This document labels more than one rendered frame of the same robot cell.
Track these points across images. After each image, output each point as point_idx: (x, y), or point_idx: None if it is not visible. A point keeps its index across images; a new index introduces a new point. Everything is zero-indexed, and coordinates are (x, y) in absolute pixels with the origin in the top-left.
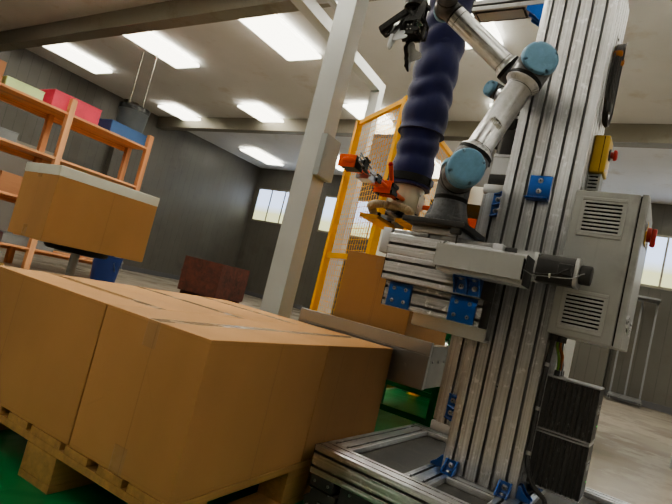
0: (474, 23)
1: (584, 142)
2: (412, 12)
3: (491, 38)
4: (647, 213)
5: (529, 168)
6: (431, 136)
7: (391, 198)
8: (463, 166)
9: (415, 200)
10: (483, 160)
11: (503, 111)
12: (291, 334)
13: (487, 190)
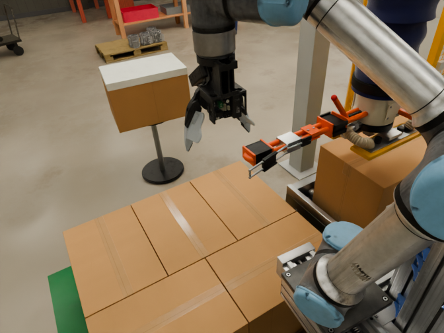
0: (352, 34)
1: None
2: (211, 74)
3: (392, 65)
4: None
5: None
6: (406, 30)
7: (355, 108)
8: (310, 310)
9: (382, 113)
10: (335, 318)
11: (372, 263)
12: (226, 298)
13: None
